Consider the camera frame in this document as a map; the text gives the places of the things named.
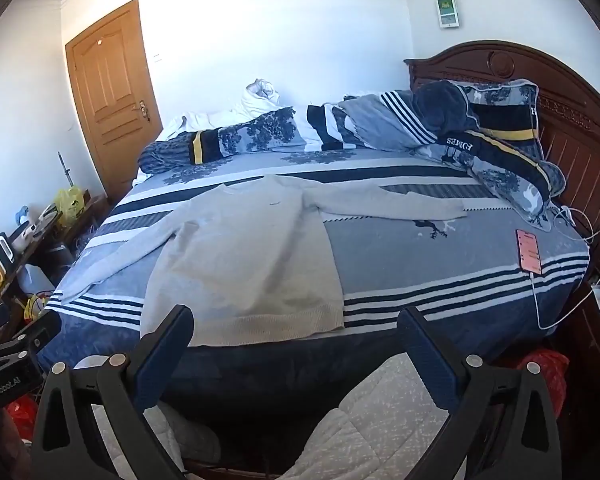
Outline beige knit sweater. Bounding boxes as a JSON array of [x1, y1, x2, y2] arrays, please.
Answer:
[[61, 176, 466, 347]]

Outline red plastic bag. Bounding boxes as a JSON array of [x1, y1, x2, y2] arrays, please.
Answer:
[[516, 348, 569, 418]]

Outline cluttered side table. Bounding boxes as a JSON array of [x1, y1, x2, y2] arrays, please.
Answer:
[[0, 195, 111, 339]]

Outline grey quilted trousers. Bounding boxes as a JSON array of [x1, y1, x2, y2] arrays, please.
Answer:
[[92, 353, 449, 479]]

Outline pink smartphone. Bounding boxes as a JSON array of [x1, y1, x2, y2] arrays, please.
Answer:
[[516, 230, 542, 275]]

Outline yellow plastic bag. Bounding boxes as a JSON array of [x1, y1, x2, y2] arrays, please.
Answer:
[[54, 186, 85, 228]]

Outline navy yellow striped pillow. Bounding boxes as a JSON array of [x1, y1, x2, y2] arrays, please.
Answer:
[[413, 79, 567, 232]]

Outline wooden door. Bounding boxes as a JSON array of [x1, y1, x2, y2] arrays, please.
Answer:
[[66, 0, 162, 203]]

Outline dark wooden headboard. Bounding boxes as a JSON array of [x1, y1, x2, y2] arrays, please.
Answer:
[[403, 40, 600, 231]]

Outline white crumpled cloth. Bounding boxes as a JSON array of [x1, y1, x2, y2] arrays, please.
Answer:
[[160, 78, 279, 139]]

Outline white charging cable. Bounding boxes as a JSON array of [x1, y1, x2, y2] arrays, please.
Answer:
[[529, 204, 600, 332]]

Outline wall thermostat panel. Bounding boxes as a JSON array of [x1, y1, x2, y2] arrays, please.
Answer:
[[436, 0, 460, 29]]

